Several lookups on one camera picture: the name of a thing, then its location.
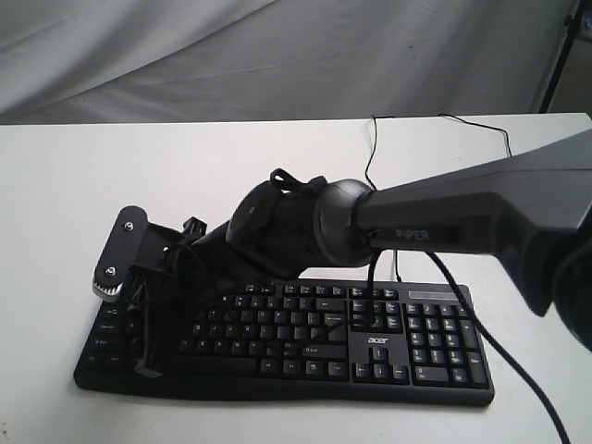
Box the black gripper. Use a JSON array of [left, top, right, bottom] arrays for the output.
[[127, 240, 217, 377]]

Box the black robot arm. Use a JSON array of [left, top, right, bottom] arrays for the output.
[[130, 132, 591, 347]]

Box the black acer keyboard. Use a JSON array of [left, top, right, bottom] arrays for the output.
[[74, 279, 495, 407]]

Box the grey backdrop cloth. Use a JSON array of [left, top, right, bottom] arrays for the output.
[[1, 1, 578, 124]]

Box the black stand pole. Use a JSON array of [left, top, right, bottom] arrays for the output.
[[537, 0, 586, 114]]

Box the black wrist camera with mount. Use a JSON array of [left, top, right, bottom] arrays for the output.
[[92, 205, 184, 302]]

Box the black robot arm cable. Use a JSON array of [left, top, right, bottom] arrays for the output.
[[318, 249, 573, 444]]

